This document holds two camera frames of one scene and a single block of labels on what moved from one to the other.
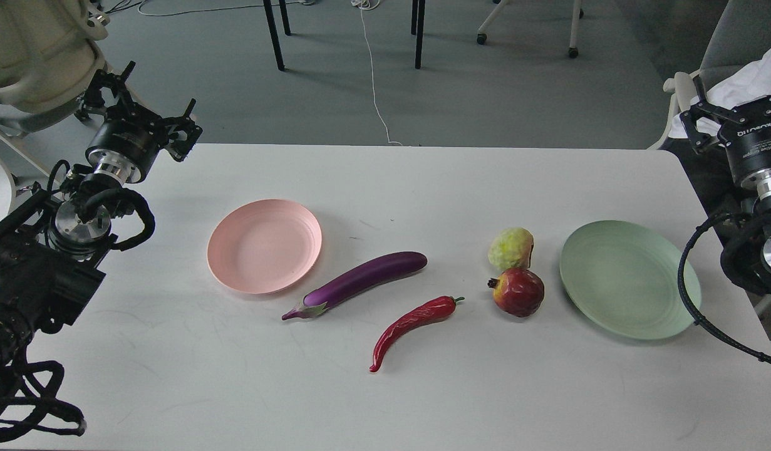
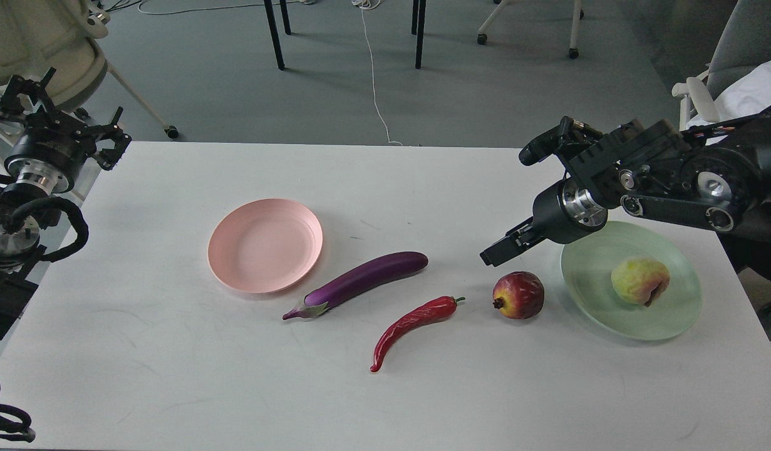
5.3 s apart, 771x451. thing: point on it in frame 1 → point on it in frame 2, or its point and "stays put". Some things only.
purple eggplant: x=390 y=267 stays put
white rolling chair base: x=578 y=14 stays put
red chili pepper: x=433 y=311 stays put
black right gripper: x=755 y=142 → x=560 y=212
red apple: x=518 y=292 stays put
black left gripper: x=129 y=136 → x=48 y=151
